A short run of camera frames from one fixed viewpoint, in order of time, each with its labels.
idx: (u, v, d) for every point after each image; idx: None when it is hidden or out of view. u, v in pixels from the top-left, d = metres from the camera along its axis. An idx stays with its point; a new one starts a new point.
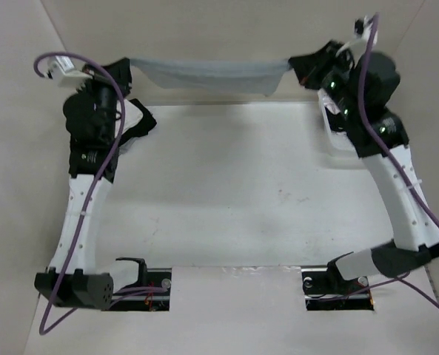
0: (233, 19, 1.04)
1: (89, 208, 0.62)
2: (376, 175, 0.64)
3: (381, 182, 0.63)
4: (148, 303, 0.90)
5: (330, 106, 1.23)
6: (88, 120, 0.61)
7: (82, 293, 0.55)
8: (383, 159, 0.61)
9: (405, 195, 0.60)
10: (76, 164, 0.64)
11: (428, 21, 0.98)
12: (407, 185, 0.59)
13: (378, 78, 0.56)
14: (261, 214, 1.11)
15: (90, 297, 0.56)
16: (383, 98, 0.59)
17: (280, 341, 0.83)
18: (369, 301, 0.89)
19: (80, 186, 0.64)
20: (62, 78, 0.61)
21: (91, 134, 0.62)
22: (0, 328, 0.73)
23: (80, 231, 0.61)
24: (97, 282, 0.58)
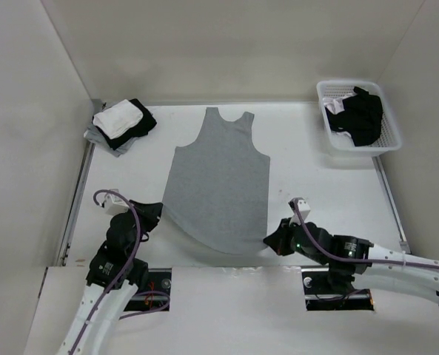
0: (232, 20, 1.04)
1: (93, 318, 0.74)
2: (380, 272, 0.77)
3: (389, 273, 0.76)
4: (148, 303, 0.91)
5: (330, 106, 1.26)
6: (120, 231, 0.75)
7: None
8: (373, 264, 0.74)
9: (409, 268, 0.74)
10: (94, 271, 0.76)
11: (428, 21, 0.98)
12: (403, 263, 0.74)
13: (318, 232, 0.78)
14: (261, 214, 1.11)
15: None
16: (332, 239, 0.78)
17: (280, 342, 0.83)
18: (369, 301, 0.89)
19: (90, 293, 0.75)
20: (111, 205, 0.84)
21: (119, 244, 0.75)
22: None
23: (81, 338, 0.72)
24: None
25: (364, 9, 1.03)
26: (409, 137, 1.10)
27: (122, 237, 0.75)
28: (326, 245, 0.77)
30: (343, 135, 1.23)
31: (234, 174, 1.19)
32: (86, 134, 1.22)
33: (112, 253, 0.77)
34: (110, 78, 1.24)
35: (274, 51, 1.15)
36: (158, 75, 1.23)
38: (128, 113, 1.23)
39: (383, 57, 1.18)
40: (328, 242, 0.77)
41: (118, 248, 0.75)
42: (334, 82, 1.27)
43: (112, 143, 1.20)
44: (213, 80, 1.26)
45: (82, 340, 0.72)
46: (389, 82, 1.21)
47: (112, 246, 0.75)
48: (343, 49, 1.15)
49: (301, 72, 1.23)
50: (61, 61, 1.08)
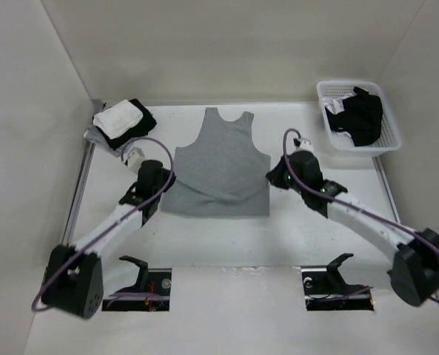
0: (232, 20, 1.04)
1: (124, 222, 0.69)
2: (340, 220, 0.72)
3: (347, 222, 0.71)
4: (148, 303, 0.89)
5: (330, 106, 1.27)
6: (150, 170, 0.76)
7: (84, 275, 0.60)
8: (331, 203, 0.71)
9: (362, 217, 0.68)
10: (125, 198, 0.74)
11: (428, 21, 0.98)
12: (357, 209, 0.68)
13: (303, 163, 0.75)
14: (261, 214, 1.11)
15: (81, 291, 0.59)
16: (317, 173, 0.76)
17: (280, 342, 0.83)
18: (369, 301, 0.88)
19: (121, 209, 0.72)
20: (136, 161, 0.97)
21: (149, 183, 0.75)
22: None
23: (107, 234, 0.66)
24: (96, 280, 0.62)
25: (364, 9, 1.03)
26: (409, 137, 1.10)
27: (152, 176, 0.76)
28: (312, 177, 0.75)
30: (343, 135, 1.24)
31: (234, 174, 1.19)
32: (86, 134, 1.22)
33: (141, 192, 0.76)
34: (110, 78, 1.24)
35: (274, 52, 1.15)
36: (158, 75, 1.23)
38: (128, 113, 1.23)
39: (383, 57, 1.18)
40: (312, 177, 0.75)
41: (147, 186, 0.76)
42: (334, 82, 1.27)
43: (112, 143, 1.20)
44: (213, 80, 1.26)
45: (109, 237, 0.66)
46: (389, 83, 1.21)
47: (141, 185, 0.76)
48: (343, 50, 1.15)
49: (301, 72, 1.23)
50: (61, 61, 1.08)
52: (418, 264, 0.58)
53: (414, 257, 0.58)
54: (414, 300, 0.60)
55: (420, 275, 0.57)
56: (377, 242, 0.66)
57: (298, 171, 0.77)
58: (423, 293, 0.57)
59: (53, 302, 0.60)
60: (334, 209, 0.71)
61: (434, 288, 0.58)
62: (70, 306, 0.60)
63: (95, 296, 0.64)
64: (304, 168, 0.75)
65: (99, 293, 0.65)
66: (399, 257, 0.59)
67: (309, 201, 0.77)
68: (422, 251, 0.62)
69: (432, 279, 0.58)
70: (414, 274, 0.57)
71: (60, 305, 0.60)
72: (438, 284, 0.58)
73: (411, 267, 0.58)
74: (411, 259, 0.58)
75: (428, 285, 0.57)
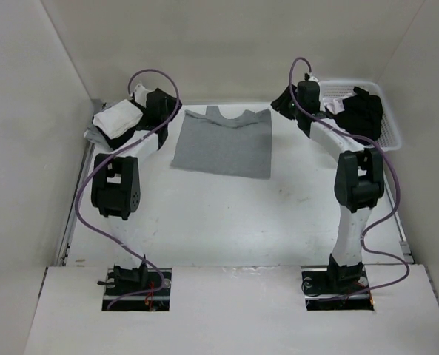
0: (232, 20, 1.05)
1: (147, 138, 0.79)
2: (318, 137, 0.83)
3: (321, 139, 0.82)
4: (148, 303, 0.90)
5: (330, 106, 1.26)
6: (158, 100, 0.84)
7: (125, 174, 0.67)
8: (314, 123, 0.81)
9: (329, 133, 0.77)
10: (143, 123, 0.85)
11: (427, 21, 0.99)
12: (329, 127, 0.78)
13: (306, 88, 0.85)
14: (261, 213, 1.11)
15: (126, 186, 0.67)
16: (316, 99, 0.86)
17: (280, 342, 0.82)
18: (369, 301, 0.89)
19: (141, 133, 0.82)
20: None
21: (158, 111, 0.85)
22: None
23: (133, 146, 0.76)
24: (137, 178, 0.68)
25: (364, 9, 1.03)
26: (409, 136, 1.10)
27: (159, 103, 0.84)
28: (304, 104, 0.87)
30: None
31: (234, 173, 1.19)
32: (86, 134, 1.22)
33: (151, 122, 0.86)
34: (110, 78, 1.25)
35: (273, 52, 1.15)
36: (158, 75, 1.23)
38: (128, 113, 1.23)
39: (382, 57, 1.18)
40: (309, 102, 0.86)
41: (157, 115, 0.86)
42: (334, 82, 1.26)
43: (112, 143, 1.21)
44: (213, 80, 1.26)
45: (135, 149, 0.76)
46: (389, 83, 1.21)
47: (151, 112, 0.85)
48: (343, 49, 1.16)
49: (301, 72, 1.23)
50: (61, 61, 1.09)
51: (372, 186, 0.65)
52: (356, 169, 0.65)
53: (354, 160, 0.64)
54: (342, 197, 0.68)
55: (354, 177, 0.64)
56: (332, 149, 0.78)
57: (300, 96, 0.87)
58: (349, 192, 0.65)
59: (101, 199, 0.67)
60: (315, 128, 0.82)
61: (366, 195, 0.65)
62: (117, 203, 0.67)
63: (136, 193, 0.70)
64: (305, 92, 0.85)
65: (138, 191, 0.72)
66: (340, 157, 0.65)
67: (299, 120, 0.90)
68: (368, 166, 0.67)
69: (363, 188, 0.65)
70: (349, 175, 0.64)
71: (109, 203, 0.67)
72: (368, 194, 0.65)
73: (347, 168, 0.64)
74: (349, 162, 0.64)
75: (356, 188, 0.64)
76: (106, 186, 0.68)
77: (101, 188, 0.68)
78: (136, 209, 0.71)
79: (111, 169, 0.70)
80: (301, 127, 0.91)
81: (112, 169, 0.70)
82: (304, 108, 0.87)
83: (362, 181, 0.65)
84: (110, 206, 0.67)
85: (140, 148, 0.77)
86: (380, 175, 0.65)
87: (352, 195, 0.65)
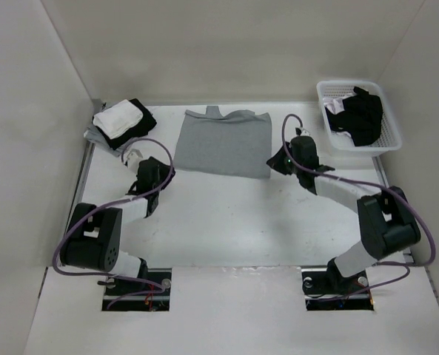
0: (232, 20, 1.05)
1: (138, 201, 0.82)
2: (327, 194, 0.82)
3: (332, 193, 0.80)
4: (148, 303, 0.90)
5: (330, 106, 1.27)
6: (149, 168, 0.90)
7: (104, 228, 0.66)
8: (317, 177, 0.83)
9: (339, 183, 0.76)
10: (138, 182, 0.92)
11: (428, 21, 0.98)
12: (335, 177, 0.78)
13: (302, 145, 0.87)
14: (261, 213, 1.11)
15: (103, 239, 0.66)
16: (312, 154, 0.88)
17: (280, 342, 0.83)
18: (369, 301, 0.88)
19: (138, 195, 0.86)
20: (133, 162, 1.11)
21: (148, 180, 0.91)
22: None
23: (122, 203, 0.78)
24: (116, 232, 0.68)
25: (364, 9, 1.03)
26: (409, 137, 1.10)
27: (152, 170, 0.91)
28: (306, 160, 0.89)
30: (343, 135, 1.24)
31: (235, 174, 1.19)
32: (86, 134, 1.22)
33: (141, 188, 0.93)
34: (110, 78, 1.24)
35: (274, 51, 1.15)
36: (158, 75, 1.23)
38: (128, 113, 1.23)
39: (382, 57, 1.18)
40: (307, 158, 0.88)
41: (147, 180, 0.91)
42: (334, 82, 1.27)
43: (113, 143, 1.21)
44: (213, 81, 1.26)
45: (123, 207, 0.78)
46: (389, 83, 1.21)
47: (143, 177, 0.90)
48: (343, 49, 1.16)
49: (301, 72, 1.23)
50: (61, 61, 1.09)
51: (405, 228, 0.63)
52: (379, 215, 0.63)
53: (375, 205, 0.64)
54: (374, 249, 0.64)
55: (380, 223, 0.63)
56: (349, 200, 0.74)
57: (297, 153, 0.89)
58: (382, 241, 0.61)
59: (72, 254, 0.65)
60: (320, 181, 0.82)
61: (400, 241, 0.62)
62: (89, 260, 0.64)
63: (113, 249, 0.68)
64: (301, 150, 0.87)
65: (117, 247, 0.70)
66: (360, 202, 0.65)
67: (300, 179, 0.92)
68: (393, 208, 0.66)
69: (394, 232, 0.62)
70: (374, 222, 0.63)
71: (80, 259, 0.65)
72: (401, 239, 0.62)
73: (372, 213, 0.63)
74: (372, 206, 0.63)
75: (388, 234, 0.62)
76: (80, 239, 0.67)
77: (73, 241, 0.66)
78: (110, 268, 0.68)
79: (91, 222, 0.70)
80: (303, 185, 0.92)
81: (92, 222, 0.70)
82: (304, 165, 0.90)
83: (393, 226, 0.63)
84: (80, 264, 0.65)
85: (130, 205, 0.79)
86: (409, 216, 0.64)
87: (386, 242, 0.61)
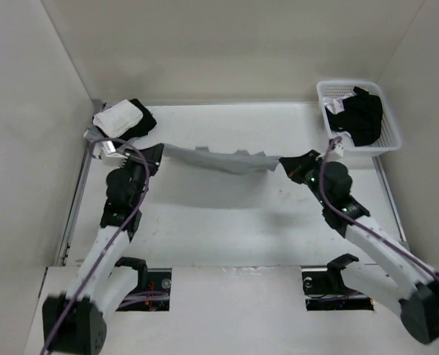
0: (232, 20, 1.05)
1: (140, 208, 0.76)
2: (363, 247, 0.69)
3: (365, 248, 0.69)
4: (149, 303, 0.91)
5: (330, 106, 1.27)
6: (121, 188, 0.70)
7: (82, 322, 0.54)
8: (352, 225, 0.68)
9: (377, 244, 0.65)
10: (106, 217, 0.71)
11: (428, 21, 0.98)
12: (378, 237, 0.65)
13: (337, 181, 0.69)
14: (261, 214, 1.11)
15: (83, 339, 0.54)
16: (348, 191, 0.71)
17: (280, 342, 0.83)
18: (369, 301, 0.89)
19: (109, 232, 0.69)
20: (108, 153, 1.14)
21: (123, 200, 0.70)
22: None
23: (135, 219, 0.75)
24: (99, 319, 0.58)
25: (365, 9, 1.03)
26: (409, 136, 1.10)
27: (125, 193, 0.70)
28: (335, 195, 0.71)
30: (343, 135, 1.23)
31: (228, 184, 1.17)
32: (86, 134, 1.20)
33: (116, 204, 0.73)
34: (110, 78, 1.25)
35: (273, 51, 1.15)
36: (158, 75, 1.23)
38: (128, 112, 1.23)
39: (382, 57, 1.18)
40: (339, 197, 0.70)
41: (122, 203, 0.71)
42: (334, 82, 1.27)
43: (113, 143, 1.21)
44: (213, 81, 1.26)
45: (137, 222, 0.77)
46: (389, 82, 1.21)
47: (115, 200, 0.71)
48: (343, 50, 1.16)
49: (301, 72, 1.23)
50: (61, 61, 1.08)
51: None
52: (434, 308, 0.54)
53: (431, 297, 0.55)
54: (418, 336, 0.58)
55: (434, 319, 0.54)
56: (387, 268, 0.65)
57: (329, 186, 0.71)
58: (431, 335, 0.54)
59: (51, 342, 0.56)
60: (354, 234, 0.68)
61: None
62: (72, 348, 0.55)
63: (101, 333, 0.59)
64: (335, 187, 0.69)
65: (104, 328, 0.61)
66: (414, 295, 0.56)
67: (327, 217, 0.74)
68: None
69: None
70: (428, 319, 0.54)
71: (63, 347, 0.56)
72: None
73: (426, 310, 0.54)
74: (425, 297, 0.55)
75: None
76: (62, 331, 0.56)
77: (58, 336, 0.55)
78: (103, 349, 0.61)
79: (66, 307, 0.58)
80: (328, 222, 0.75)
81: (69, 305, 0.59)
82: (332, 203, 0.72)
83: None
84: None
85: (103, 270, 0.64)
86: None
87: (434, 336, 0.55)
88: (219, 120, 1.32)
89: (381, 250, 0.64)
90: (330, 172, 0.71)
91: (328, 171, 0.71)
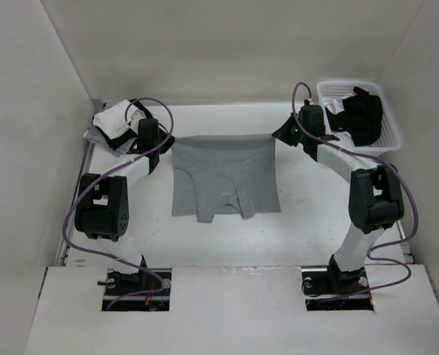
0: (232, 20, 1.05)
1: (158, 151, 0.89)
2: (329, 163, 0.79)
3: (329, 161, 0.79)
4: (149, 303, 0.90)
5: (330, 106, 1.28)
6: (150, 125, 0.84)
7: (111, 200, 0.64)
8: (321, 146, 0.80)
9: (337, 152, 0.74)
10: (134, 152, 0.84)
11: (427, 21, 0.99)
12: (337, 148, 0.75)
13: (309, 112, 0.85)
14: (262, 213, 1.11)
15: (112, 207, 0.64)
16: (320, 123, 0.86)
17: (280, 342, 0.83)
18: (369, 301, 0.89)
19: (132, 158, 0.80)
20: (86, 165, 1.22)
21: (149, 136, 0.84)
22: None
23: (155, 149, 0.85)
24: (124, 200, 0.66)
25: (364, 9, 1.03)
26: (409, 136, 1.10)
27: (153, 129, 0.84)
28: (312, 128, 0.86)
30: (343, 136, 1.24)
31: (235, 182, 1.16)
32: (86, 134, 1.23)
33: (142, 147, 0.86)
34: (110, 78, 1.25)
35: (273, 51, 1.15)
36: (158, 75, 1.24)
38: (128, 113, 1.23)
39: (382, 57, 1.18)
40: (314, 125, 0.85)
41: (148, 138, 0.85)
42: (334, 82, 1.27)
43: (112, 143, 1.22)
44: (212, 80, 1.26)
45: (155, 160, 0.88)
46: (389, 82, 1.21)
47: (142, 140, 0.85)
48: (343, 50, 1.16)
49: (301, 72, 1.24)
50: (61, 61, 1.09)
51: (391, 205, 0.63)
52: (369, 188, 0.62)
53: (368, 178, 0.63)
54: (359, 221, 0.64)
55: (369, 197, 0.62)
56: (340, 171, 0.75)
57: (305, 120, 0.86)
58: (366, 211, 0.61)
59: (85, 222, 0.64)
60: (323, 150, 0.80)
61: (383, 214, 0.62)
62: (105, 217, 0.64)
63: (124, 217, 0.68)
64: (309, 115, 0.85)
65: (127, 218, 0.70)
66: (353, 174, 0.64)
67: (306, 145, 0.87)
68: (384, 186, 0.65)
69: (380, 209, 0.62)
70: (364, 194, 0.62)
71: (92, 224, 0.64)
72: (386, 212, 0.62)
73: (362, 186, 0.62)
74: (363, 179, 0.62)
75: (372, 208, 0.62)
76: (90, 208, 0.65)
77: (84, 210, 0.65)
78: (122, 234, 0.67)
79: (98, 190, 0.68)
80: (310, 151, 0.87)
81: (100, 191, 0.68)
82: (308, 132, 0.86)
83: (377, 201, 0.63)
84: (92, 225, 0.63)
85: (130, 169, 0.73)
86: (398, 194, 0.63)
87: (369, 217, 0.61)
88: (219, 120, 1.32)
89: (336, 154, 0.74)
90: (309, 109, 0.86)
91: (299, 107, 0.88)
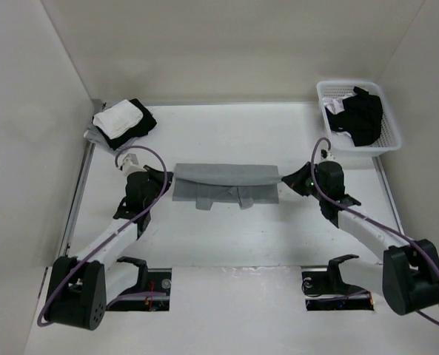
0: (232, 20, 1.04)
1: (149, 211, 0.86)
2: (353, 230, 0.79)
3: (354, 229, 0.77)
4: (148, 303, 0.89)
5: (330, 106, 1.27)
6: (138, 186, 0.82)
7: (86, 288, 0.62)
8: (344, 211, 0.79)
9: (364, 222, 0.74)
10: (122, 213, 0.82)
11: (428, 21, 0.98)
12: (362, 216, 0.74)
13: (329, 174, 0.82)
14: (262, 213, 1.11)
15: (86, 299, 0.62)
16: (339, 185, 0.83)
17: (280, 341, 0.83)
18: (369, 301, 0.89)
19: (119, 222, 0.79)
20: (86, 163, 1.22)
21: (138, 197, 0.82)
22: None
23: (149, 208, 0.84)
24: (101, 291, 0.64)
25: (364, 9, 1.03)
26: (409, 136, 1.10)
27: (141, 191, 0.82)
28: (330, 191, 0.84)
30: (343, 135, 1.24)
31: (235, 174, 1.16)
32: (86, 134, 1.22)
33: (131, 207, 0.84)
34: (109, 78, 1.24)
35: (273, 51, 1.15)
36: (157, 75, 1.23)
38: (128, 112, 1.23)
39: (382, 56, 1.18)
40: (333, 188, 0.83)
41: (138, 199, 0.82)
42: (334, 82, 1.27)
43: (112, 143, 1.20)
44: (212, 80, 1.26)
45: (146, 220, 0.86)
46: (389, 82, 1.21)
47: (132, 201, 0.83)
48: (343, 50, 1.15)
49: (301, 72, 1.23)
50: (61, 61, 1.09)
51: (431, 286, 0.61)
52: (406, 271, 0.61)
53: (403, 260, 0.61)
54: (396, 305, 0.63)
55: (408, 281, 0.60)
56: (366, 241, 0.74)
57: (324, 180, 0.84)
58: (406, 297, 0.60)
59: (56, 314, 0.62)
60: (345, 217, 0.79)
61: (424, 298, 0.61)
62: (76, 312, 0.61)
63: (101, 306, 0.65)
64: (329, 178, 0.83)
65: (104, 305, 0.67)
66: (386, 254, 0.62)
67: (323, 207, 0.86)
68: (421, 264, 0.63)
69: (420, 293, 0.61)
70: (400, 277, 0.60)
71: (64, 318, 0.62)
72: (426, 296, 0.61)
73: (399, 269, 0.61)
74: (398, 260, 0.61)
75: (411, 292, 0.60)
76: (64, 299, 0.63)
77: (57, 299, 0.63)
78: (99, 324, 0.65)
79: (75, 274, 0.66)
80: (326, 215, 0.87)
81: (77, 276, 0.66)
82: (326, 195, 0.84)
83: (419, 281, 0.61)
84: (63, 319, 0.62)
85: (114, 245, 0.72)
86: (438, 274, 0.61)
87: (409, 303, 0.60)
88: (219, 120, 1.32)
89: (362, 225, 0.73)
90: (330, 168, 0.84)
91: (319, 164, 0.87)
